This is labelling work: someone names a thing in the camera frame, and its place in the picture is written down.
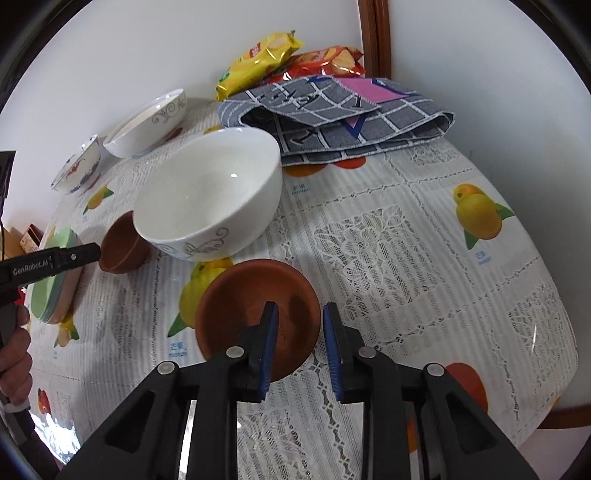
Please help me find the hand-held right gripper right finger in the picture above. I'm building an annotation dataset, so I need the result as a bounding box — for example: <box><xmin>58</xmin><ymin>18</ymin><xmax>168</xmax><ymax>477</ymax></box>
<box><xmin>322</xmin><ymin>302</ymin><xmax>536</xmax><ymax>480</ymax></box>

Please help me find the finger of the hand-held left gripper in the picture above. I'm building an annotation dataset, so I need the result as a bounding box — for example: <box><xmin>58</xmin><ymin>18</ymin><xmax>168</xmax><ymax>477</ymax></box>
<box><xmin>58</xmin><ymin>244</ymin><xmax>101</xmax><ymax>274</ymax></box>

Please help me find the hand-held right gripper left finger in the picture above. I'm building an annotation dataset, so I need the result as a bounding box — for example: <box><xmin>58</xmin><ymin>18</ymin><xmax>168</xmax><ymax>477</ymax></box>
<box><xmin>55</xmin><ymin>301</ymin><xmax>280</xmax><ymax>480</ymax></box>

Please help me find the green square plate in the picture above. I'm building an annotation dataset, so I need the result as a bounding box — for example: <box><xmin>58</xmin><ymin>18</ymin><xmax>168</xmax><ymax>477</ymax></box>
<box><xmin>30</xmin><ymin>226</ymin><xmax>80</xmax><ymax>321</ymax></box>

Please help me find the blue square plate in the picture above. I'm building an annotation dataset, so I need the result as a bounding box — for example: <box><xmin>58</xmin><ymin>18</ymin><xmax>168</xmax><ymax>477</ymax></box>
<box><xmin>39</xmin><ymin>277</ymin><xmax>70</xmax><ymax>322</ymax></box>

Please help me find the pink square plate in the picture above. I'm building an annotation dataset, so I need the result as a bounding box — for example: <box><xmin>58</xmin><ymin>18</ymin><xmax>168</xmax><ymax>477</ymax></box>
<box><xmin>48</xmin><ymin>270</ymin><xmax>84</xmax><ymax>324</ymax></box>

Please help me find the small brown bowl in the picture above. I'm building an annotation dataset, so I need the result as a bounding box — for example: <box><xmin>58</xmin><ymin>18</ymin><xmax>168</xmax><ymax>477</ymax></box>
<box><xmin>195</xmin><ymin>259</ymin><xmax>321</xmax><ymax>383</ymax></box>
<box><xmin>100</xmin><ymin>211</ymin><xmax>153</xmax><ymax>273</ymax></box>

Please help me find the person's left hand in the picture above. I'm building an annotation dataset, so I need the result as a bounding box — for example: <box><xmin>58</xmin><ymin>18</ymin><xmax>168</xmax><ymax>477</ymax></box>
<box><xmin>0</xmin><ymin>305</ymin><xmax>33</xmax><ymax>408</ymax></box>

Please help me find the wooden chair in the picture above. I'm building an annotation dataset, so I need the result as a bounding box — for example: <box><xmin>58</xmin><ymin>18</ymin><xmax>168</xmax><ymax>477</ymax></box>
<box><xmin>21</xmin><ymin>224</ymin><xmax>44</xmax><ymax>252</ymax></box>

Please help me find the blue and white footed bowl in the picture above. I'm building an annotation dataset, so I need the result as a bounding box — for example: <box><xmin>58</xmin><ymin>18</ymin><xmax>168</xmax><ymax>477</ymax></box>
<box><xmin>50</xmin><ymin>135</ymin><xmax>101</xmax><ymax>195</ymax></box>

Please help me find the fruit printed lace tablecloth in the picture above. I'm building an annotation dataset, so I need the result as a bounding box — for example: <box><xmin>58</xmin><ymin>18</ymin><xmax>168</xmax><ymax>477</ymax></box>
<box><xmin>25</xmin><ymin>90</ymin><xmax>580</xmax><ymax>480</ymax></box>

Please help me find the white bowl with swirl pattern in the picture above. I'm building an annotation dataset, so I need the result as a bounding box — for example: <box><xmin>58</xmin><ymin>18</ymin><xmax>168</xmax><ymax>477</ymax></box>
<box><xmin>133</xmin><ymin>127</ymin><xmax>283</xmax><ymax>263</ymax></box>

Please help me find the large white printed bowl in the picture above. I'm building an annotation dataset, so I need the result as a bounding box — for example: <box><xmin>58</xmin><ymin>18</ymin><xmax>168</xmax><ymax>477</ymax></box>
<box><xmin>102</xmin><ymin>89</ymin><xmax>188</xmax><ymax>158</ymax></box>

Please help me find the grey checkered cloth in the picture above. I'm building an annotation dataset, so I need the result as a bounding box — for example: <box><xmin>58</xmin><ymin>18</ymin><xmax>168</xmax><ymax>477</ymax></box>
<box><xmin>218</xmin><ymin>74</ymin><xmax>458</xmax><ymax>168</ymax></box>

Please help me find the brown baseboard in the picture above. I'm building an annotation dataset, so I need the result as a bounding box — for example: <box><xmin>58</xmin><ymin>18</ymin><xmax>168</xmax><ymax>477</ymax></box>
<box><xmin>545</xmin><ymin>394</ymin><xmax>591</xmax><ymax>430</ymax></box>

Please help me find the yellow snack bag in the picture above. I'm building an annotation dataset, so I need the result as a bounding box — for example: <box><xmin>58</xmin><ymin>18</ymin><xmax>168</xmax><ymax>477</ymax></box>
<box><xmin>217</xmin><ymin>31</ymin><xmax>305</xmax><ymax>101</ymax></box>

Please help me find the pink cloth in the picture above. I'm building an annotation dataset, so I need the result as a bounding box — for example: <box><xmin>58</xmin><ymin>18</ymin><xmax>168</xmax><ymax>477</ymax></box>
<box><xmin>342</xmin><ymin>78</ymin><xmax>400</xmax><ymax>104</ymax></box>

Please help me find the red snack bag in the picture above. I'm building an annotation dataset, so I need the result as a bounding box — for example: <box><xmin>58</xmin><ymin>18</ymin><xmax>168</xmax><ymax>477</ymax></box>
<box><xmin>272</xmin><ymin>46</ymin><xmax>365</xmax><ymax>84</ymax></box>

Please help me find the brown wooden door frame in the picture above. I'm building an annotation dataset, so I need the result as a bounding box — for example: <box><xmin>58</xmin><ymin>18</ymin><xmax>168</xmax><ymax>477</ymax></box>
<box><xmin>358</xmin><ymin>0</ymin><xmax>393</xmax><ymax>79</ymax></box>

